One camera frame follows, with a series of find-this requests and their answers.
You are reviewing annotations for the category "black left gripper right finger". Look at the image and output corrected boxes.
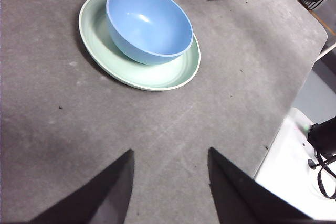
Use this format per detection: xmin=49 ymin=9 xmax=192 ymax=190
xmin=207 ymin=147 xmax=313 ymax=223

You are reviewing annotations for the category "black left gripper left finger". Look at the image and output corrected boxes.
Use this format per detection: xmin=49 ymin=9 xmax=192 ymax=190
xmin=28 ymin=149 xmax=135 ymax=223

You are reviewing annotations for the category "blue ribbed bowl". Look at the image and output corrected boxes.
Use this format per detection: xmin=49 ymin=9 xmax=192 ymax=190
xmin=106 ymin=0 xmax=194 ymax=66

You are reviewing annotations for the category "green shallow plate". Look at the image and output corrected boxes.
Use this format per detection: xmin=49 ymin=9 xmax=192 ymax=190
xmin=78 ymin=0 xmax=202 ymax=92

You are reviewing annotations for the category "black base cable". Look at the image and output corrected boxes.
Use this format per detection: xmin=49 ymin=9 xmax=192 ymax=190
xmin=307 ymin=152 xmax=336 ymax=200

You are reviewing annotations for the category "white frame bar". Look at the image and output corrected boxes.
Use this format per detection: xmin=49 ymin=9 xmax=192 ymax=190
xmin=314 ymin=41 xmax=336 ymax=63

